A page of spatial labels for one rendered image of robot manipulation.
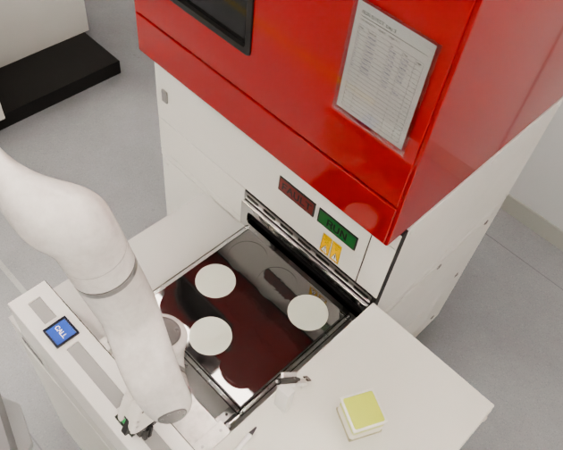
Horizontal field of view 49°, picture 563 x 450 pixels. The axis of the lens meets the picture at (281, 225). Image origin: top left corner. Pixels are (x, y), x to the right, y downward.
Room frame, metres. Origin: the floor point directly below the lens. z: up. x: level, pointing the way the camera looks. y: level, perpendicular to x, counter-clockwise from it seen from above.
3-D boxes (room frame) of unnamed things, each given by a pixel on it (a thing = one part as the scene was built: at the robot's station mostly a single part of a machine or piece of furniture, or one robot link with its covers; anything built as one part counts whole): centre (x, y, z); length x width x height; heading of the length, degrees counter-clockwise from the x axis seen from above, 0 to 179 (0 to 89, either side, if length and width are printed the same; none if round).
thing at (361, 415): (0.50, -0.22, 1.00); 0.07 x 0.07 x 0.07; 26
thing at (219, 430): (0.44, 0.08, 0.89); 0.08 x 0.03 x 0.03; 142
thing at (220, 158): (1.06, 0.07, 1.02); 0.82 x 0.03 x 0.40; 52
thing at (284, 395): (0.53, -0.07, 1.03); 0.06 x 0.04 x 0.13; 142
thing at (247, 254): (0.77, 0.06, 0.90); 0.34 x 0.34 x 0.01; 51
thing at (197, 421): (0.54, 0.21, 0.87); 0.36 x 0.08 x 0.03; 52
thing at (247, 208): (0.94, -0.06, 0.89); 0.44 x 0.02 x 0.10; 52
